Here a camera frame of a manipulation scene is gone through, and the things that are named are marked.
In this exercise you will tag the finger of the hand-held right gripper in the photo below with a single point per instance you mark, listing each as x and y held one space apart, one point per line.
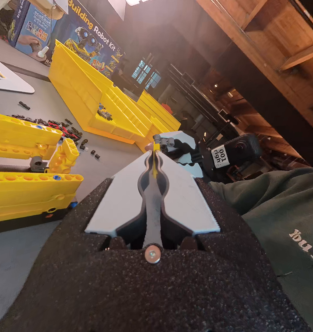
193 167
182 139

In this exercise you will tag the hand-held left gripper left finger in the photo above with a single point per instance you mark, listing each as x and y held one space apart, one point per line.
117 207

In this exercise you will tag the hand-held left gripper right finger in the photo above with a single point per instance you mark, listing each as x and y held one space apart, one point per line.
190 207

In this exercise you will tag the small yellow lego subassembly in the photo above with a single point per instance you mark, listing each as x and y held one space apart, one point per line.
156 155

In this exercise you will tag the yellow black lego model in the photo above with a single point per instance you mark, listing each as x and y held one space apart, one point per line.
21 192

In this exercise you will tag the heap of lego parts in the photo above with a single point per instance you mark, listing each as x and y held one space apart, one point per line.
104 113

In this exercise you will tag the pile of small lego pins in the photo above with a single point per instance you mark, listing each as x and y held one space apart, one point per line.
58 127

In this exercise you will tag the empty yellow storage bin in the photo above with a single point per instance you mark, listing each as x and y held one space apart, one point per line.
156 111

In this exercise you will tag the person's green sweatshirt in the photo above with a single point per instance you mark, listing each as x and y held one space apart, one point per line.
281 207

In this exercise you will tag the paned window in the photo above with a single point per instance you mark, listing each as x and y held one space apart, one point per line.
146 72

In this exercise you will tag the yellow bin with small parts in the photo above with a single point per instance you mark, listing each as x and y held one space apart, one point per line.
73 78

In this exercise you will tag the blue robot kit box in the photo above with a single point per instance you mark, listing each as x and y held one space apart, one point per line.
89 31

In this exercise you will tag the bright ceiling light panel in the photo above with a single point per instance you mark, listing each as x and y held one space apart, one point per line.
138 1

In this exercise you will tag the white book stand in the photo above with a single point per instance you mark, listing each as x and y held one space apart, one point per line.
11 83

